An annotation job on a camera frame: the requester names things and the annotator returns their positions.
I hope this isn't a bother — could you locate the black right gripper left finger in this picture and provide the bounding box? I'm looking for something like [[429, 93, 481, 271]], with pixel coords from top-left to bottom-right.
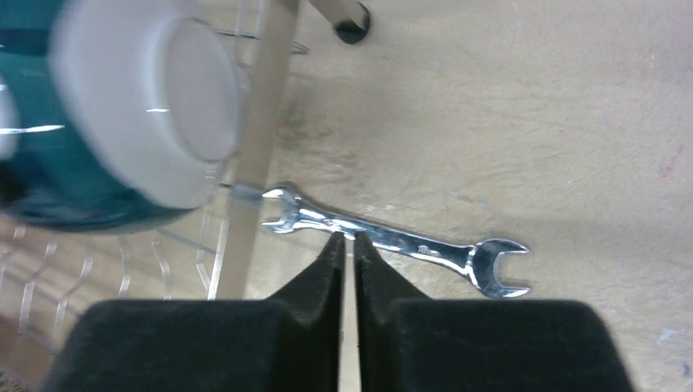
[[43, 234, 346, 391]]

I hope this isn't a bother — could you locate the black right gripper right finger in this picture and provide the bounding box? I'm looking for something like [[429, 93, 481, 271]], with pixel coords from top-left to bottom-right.
[[354, 234, 633, 391]]

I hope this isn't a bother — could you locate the stainless steel dish rack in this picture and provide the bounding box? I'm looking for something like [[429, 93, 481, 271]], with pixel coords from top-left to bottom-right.
[[0, 0, 373, 347]]

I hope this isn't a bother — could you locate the silver wrench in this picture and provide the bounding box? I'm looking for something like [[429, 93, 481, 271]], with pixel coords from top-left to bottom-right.
[[262, 184, 531, 299]]

